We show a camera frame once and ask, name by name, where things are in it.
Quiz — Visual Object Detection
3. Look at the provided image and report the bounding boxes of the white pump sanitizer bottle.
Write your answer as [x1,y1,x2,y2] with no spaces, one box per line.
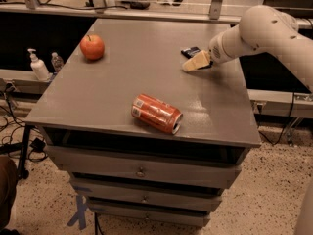
[27,48,50,81]

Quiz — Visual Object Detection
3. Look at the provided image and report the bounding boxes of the grey drawer cabinet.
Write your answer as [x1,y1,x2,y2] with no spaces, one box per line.
[26,19,260,227]

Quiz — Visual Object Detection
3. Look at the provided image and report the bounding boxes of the metal railing frame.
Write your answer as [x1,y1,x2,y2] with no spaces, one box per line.
[0,0,313,28]

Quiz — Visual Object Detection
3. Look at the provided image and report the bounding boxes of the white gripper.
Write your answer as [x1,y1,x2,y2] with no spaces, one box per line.
[182,24,257,72]

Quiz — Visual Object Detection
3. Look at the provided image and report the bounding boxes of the bottom grey drawer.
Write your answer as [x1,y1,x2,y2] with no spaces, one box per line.
[87,200,210,227]

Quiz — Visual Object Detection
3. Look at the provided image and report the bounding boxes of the top grey drawer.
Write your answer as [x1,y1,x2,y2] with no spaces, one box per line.
[46,146,241,189]

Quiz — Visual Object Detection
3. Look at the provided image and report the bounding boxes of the red apple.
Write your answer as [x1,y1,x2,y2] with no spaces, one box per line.
[79,34,105,61]

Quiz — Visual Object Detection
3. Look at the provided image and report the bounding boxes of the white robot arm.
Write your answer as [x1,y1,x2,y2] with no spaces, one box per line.
[197,6,313,235]

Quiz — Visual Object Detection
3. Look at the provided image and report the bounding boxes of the middle grey drawer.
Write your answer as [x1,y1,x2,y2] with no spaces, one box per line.
[70,178,221,212]

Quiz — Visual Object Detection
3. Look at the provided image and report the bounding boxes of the red coke can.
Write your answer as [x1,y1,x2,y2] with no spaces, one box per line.
[131,94,183,134]

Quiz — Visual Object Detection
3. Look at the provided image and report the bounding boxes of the grey drawer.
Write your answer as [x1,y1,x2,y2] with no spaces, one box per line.
[70,178,221,212]
[46,146,241,189]
[87,200,210,227]

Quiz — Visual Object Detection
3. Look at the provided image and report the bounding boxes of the dark blue rxbar wrapper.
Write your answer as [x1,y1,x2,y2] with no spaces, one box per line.
[181,47,201,59]

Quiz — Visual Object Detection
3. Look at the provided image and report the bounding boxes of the black floor cables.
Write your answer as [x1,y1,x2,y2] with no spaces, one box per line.
[0,81,50,164]

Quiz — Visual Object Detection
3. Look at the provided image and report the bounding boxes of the brown object at edge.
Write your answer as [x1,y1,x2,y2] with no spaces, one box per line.
[0,156,19,230]

